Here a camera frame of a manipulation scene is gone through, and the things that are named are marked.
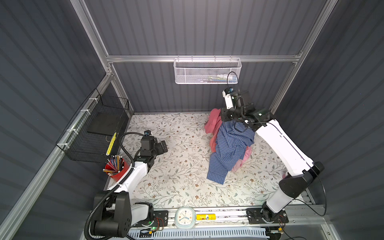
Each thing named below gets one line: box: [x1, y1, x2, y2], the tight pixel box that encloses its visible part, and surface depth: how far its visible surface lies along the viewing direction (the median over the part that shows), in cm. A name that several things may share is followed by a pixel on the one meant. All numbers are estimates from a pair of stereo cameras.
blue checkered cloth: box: [206, 120, 255, 185], surface depth 86 cm
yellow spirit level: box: [196, 214, 216, 221], surface depth 74 cm
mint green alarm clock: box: [174, 206, 196, 229], surface depth 73 cm
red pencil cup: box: [103, 154, 131, 181], surface depth 80 cm
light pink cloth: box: [231, 146, 253, 173], surface depth 91 cm
